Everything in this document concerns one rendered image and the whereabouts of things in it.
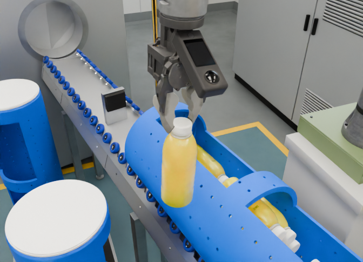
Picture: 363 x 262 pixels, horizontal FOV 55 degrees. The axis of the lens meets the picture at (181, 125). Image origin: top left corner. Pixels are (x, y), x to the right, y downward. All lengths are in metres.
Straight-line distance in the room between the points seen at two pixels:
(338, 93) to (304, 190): 1.61
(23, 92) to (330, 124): 1.27
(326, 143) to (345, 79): 1.58
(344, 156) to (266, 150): 1.93
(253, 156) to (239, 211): 2.09
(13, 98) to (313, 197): 1.27
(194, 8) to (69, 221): 0.72
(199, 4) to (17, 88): 1.33
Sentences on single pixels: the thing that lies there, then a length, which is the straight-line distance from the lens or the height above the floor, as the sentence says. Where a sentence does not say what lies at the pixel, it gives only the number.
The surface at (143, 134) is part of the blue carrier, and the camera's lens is 1.05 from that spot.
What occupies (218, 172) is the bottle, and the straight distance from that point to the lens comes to 1.12.
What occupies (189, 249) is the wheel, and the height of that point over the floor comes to 0.96.
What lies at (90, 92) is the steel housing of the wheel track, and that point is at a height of 0.93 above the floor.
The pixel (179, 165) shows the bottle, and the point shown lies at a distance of 0.66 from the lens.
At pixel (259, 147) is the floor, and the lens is 2.98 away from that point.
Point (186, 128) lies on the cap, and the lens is 0.63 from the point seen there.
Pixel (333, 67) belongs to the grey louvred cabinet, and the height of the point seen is 0.73.
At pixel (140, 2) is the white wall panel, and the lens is 5.70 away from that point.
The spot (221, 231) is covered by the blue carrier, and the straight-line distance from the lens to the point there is 0.82.
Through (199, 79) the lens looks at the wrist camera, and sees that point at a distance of 0.52.
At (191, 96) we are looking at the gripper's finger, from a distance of 0.62.
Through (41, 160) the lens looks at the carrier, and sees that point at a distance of 1.82.
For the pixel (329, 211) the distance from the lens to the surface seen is 1.13.
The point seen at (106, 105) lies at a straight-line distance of 1.52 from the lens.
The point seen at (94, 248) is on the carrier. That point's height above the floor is 0.99.
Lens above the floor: 1.81
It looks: 35 degrees down
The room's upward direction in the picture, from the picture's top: straight up
